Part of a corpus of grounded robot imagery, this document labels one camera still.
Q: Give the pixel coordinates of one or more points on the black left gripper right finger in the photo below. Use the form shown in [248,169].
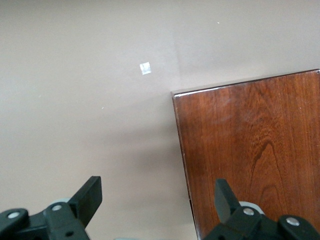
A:
[225,200]

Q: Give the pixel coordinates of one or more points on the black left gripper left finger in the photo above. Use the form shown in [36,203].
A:
[85,200]

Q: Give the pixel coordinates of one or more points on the dark brown wooden cabinet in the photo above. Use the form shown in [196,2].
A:
[250,137]

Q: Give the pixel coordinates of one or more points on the small clear tape patch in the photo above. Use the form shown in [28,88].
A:
[145,68]

